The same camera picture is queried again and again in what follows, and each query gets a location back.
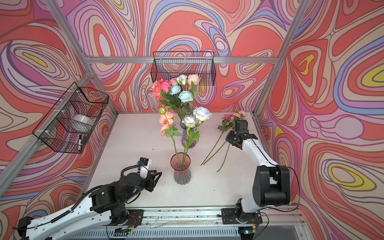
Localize red grey glass vase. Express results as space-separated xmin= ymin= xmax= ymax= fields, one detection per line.
xmin=171 ymin=153 xmax=192 ymax=185

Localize white blue rose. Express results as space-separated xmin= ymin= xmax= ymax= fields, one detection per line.
xmin=181 ymin=106 xmax=213 ymax=169

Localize green stemmed rose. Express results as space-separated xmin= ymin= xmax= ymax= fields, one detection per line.
xmin=182 ymin=116 xmax=199 ymax=167

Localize blue purple glass vase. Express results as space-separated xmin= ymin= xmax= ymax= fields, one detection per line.
xmin=179 ymin=119 xmax=198 ymax=149

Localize pink peony spray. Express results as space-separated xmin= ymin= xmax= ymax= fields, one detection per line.
xmin=159 ymin=108 xmax=182 ymax=165

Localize light blue flower stem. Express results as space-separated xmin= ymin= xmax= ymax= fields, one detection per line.
xmin=167 ymin=85 xmax=194 ymax=120

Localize cream white rose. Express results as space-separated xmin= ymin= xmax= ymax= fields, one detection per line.
xmin=187 ymin=74 xmax=200 ymax=98

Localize magenta rose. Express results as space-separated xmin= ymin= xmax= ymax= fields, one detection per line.
xmin=160 ymin=80 xmax=172 ymax=93

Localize large salmon pink rose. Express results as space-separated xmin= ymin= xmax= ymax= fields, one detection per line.
xmin=151 ymin=79 xmax=166 ymax=90

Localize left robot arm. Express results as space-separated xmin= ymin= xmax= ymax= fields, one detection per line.
xmin=13 ymin=164 xmax=162 ymax=240

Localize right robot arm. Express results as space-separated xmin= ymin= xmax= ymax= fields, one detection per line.
xmin=222 ymin=120 xmax=291 ymax=224

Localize bunch of artificial flowers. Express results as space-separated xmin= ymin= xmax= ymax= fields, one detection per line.
xmin=200 ymin=109 xmax=247 ymax=173

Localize black marker pen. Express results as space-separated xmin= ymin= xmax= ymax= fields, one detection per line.
xmin=78 ymin=135 xmax=82 ymax=153

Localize silver tape roll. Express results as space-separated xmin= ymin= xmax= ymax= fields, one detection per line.
xmin=72 ymin=114 xmax=94 ymax=126

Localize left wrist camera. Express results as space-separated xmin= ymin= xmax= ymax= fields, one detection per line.
xmin=138 ymin=157 xmax=152 ymax=179

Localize left wire basket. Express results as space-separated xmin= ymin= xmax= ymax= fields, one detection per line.
xmin=32 ymin=83 xmax=109 ymax=154

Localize wire basket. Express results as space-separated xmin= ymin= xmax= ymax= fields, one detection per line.
xmin=151 ymin=50 xmax=216 ymax=86
xmin=32 ymin=83 xmax=109 ymax=154

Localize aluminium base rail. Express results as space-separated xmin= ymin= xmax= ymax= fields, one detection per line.
xmin=70 ymin=206 xmax=312 ymax=240

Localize back wire basket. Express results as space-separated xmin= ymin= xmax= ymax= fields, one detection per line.
xmin=151 ymin=50 xmax=216 ymax=86

